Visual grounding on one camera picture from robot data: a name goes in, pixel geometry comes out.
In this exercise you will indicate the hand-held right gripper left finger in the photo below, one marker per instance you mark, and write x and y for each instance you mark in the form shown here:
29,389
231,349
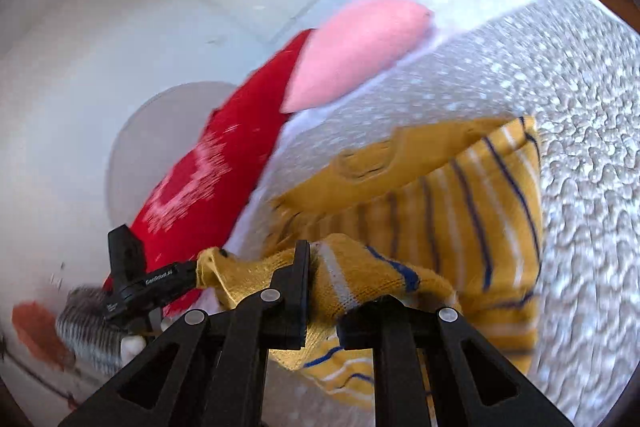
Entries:
294,287

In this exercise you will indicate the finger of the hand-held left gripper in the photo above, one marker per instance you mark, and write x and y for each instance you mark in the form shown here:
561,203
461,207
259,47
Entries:
185,276

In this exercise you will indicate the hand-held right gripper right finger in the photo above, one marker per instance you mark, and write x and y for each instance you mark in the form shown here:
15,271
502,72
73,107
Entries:
367,324

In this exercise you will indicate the yellow striped knit sweater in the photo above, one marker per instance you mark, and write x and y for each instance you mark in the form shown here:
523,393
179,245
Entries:
450,227

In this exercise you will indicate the person's left forearm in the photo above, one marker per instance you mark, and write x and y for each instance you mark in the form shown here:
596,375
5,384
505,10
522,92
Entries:
87,332

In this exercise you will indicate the red knit garment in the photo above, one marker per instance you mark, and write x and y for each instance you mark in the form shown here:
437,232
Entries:
215,177

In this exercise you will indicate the orange cloth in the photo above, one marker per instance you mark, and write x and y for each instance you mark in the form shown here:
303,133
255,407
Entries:
40,332

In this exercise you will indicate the white round object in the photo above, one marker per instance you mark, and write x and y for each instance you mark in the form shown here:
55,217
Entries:
150,147

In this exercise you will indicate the pink garment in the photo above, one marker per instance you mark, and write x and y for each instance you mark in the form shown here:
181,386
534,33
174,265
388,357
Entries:
357,54

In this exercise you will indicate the white textured blanket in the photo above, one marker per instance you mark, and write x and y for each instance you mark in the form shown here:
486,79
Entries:
565,117

